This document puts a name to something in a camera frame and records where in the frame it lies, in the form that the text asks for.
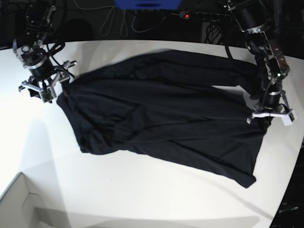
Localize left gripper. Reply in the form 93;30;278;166
247;91;297;126

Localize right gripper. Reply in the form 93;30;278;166
18;61;77;100

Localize black t-shirt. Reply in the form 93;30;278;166
57;50;270;188

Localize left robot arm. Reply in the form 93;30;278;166
224;0;296;126

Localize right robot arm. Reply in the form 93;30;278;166
12;0;77;103

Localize blue bin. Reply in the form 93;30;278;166
114;0;181;10

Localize black power strip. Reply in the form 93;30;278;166
179;11;232;21

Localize white cardboard box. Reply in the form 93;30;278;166
0;172;71;228

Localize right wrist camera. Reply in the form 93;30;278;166
42;91;53;103

